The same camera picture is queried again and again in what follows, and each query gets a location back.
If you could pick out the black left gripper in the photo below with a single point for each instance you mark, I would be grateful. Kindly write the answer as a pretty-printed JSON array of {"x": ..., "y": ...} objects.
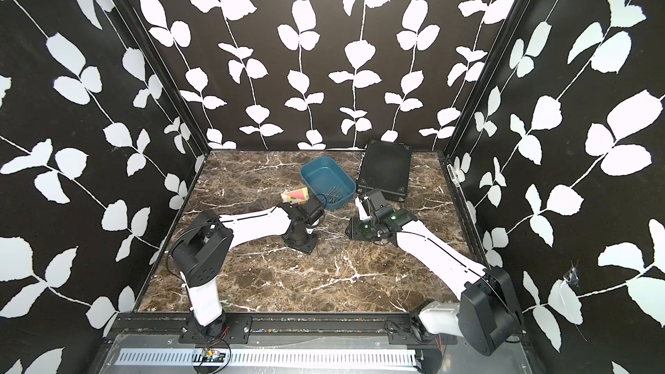
[{"x": 307, "y": 248}]

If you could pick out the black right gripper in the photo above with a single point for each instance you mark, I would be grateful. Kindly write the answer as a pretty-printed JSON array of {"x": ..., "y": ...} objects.
[{"x": 354, "y": 233}]

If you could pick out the steel nail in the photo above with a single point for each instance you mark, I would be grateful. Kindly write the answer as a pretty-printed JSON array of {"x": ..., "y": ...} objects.
[{"x": 333, "y": 195}]

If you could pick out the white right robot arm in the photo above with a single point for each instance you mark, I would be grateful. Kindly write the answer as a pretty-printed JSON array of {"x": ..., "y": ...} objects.
[{"x": 486, "y": 313}]

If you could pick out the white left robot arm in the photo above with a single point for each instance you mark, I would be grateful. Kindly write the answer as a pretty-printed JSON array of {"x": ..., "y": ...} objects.
[{"x": 200, "y": 252}]

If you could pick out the yellow playing card box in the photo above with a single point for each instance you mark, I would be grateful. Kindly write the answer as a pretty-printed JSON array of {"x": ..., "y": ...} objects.
[{"x": 298, "y": 196}]

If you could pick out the teal plastic storage box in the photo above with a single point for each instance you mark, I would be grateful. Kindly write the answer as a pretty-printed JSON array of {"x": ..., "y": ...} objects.
[{"x": 323, "y": 173}]

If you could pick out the white perforated strip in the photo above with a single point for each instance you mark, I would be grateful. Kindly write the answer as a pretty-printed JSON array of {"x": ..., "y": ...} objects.
[{"x": 283, "y": 358}]

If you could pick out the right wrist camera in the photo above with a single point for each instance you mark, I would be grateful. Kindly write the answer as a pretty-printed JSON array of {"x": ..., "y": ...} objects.
[{"x": 373, "y": 205}]

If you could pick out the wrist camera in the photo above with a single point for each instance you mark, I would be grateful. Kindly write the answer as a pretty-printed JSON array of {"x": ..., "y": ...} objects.
[
  {"x": 373, "y": 205},
  {"x": 313, "y": 211}
]

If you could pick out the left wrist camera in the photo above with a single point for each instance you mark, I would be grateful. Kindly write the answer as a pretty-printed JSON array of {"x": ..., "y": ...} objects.
[{"x": 313, "y": 211}]

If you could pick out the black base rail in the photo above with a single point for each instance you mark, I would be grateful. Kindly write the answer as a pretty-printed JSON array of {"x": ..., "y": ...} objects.
[{"x": 399, "y": 328}]

